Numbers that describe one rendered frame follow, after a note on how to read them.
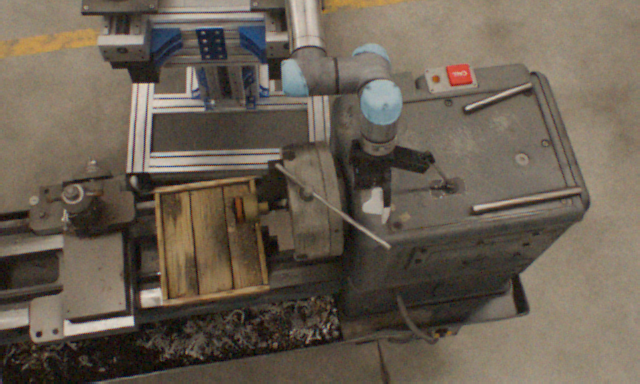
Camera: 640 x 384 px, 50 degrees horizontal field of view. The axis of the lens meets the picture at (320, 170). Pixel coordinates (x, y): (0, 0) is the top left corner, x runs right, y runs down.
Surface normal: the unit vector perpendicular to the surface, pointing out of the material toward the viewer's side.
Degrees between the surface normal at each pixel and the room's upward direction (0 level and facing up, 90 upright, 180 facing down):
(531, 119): 0
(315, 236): 57
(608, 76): 0
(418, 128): 0
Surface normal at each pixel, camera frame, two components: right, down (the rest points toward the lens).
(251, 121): 0.04, -0.42
